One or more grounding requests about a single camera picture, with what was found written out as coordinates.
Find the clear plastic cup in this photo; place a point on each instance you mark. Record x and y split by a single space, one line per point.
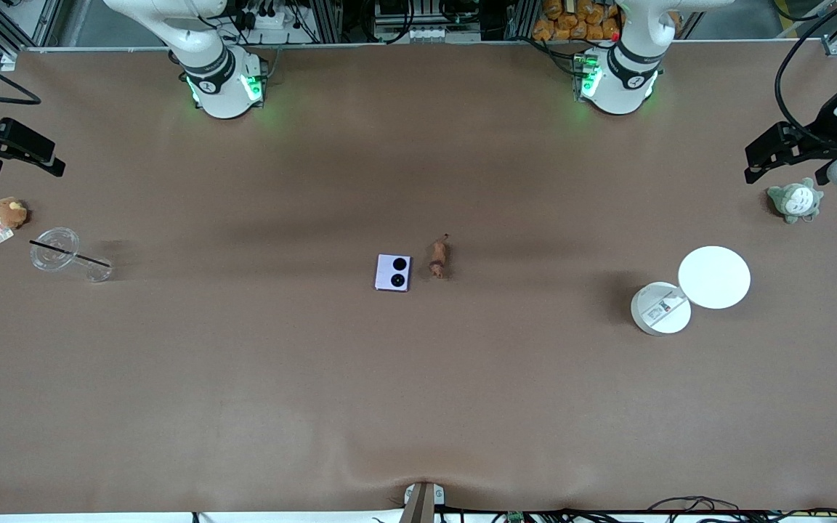
55 250

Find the white round lid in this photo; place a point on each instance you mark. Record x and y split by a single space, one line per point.
714 277

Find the grey white Totoro plush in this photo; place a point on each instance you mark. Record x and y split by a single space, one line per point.
796 201

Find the white round box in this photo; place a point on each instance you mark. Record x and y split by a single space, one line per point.
658 311

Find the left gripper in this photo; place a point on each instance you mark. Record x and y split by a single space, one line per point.
821 139

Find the brown plush toy with tag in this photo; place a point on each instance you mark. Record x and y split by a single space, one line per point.
9 212

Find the small brown lion statue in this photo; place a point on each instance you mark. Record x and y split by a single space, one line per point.
438 258

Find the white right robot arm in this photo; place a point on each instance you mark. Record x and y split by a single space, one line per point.
208 43

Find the white power strip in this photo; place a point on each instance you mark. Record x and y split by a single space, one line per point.
266 18

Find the bag of orange plush toys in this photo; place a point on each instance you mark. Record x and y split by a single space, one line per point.
578 18

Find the black drinking straw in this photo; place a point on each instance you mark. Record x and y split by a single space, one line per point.
70 253

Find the lilac flip phone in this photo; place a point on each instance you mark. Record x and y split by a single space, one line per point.
393 272

